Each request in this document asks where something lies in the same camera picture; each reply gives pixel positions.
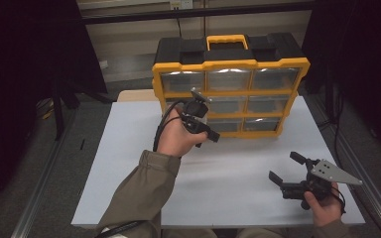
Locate black floor cables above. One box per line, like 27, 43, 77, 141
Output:
317, 95, 345, 160

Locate person's left hand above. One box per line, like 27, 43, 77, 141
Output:
157, 108, 209, 159

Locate yellow and black organizer case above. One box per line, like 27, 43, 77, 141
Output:
151, 32, 312, 141

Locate aluminium rail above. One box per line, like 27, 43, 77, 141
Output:
11, 108, 77, 238
306, 95, 381, 238

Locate right hand-held gripper black cable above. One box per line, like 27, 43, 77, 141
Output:
330, 186, 347, 216

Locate hand-held gripper black cable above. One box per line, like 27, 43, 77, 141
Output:
330, 186, 347, 216
95, 99, 187, 238

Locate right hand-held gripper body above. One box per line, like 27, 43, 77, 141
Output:
280, 159, 364, 211

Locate person's right hand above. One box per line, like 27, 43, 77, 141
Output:
303, 181, 345, 227

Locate grid of clear drawers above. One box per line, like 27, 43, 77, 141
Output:
160, 67, 302, 134

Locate person's right leg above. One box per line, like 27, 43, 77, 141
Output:
236, 227, 292, 238

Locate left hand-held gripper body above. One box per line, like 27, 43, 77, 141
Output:
179, 86, 212, 135

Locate white wall socket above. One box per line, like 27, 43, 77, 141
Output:
169, 0, 193, 10

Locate black horizontal bar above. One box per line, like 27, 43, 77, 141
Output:
78, 1, 316, 26

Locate black metal stand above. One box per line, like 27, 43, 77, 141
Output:
51, 78, 113, 142

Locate black curtain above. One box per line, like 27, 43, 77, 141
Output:
0, 0, 108, 217
301, 0, 381, 163

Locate left hand-held gripper black cable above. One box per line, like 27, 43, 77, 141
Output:
95, 99, 187, 238

